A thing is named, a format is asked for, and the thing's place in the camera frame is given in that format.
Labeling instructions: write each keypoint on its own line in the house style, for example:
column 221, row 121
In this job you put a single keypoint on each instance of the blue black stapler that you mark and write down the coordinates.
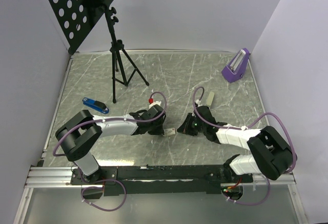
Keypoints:
column 95, row 105

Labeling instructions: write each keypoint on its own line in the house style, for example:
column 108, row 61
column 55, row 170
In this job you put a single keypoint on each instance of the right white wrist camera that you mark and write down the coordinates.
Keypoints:
column 198, row 103

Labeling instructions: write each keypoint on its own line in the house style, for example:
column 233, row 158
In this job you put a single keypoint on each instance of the black perforated music stand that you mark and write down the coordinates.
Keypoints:
column 77, row 18

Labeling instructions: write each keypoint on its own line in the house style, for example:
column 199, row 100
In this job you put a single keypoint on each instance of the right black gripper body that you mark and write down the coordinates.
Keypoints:
column 198, row 127

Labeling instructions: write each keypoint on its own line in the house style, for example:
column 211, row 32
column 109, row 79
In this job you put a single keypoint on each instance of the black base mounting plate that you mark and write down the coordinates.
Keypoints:
column 117, row 180

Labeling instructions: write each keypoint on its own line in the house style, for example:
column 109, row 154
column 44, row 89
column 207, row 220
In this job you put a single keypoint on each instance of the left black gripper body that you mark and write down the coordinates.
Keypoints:
column 161, row 120

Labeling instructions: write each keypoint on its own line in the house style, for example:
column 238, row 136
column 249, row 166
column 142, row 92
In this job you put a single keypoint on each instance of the purple metronome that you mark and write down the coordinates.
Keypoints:
column 236, row 68

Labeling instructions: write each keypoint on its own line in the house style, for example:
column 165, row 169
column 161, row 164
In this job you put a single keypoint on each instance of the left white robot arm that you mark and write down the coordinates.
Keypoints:
column 77, row 136

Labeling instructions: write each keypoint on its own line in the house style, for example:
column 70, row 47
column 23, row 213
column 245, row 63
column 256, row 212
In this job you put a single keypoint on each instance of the small white staple box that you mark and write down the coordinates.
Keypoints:
column 169, row 132

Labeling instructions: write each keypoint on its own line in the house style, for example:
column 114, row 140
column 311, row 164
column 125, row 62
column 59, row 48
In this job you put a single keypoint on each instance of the aluminium rail frame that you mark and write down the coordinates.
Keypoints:
column 49, row 197

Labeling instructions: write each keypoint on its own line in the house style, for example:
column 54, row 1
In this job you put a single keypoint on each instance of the beige white stapler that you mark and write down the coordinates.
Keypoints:
column 210, row 99

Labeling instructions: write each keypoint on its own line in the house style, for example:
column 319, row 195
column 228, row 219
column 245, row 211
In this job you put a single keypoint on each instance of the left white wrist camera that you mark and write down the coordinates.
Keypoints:
column 153, row 102

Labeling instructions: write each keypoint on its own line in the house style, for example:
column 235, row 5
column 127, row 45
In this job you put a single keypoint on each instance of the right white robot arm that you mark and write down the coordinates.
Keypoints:
column 269, row 153

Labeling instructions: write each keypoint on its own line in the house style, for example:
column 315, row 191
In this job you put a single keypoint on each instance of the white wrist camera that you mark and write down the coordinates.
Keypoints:
column 153, row 102
column 198, row 103

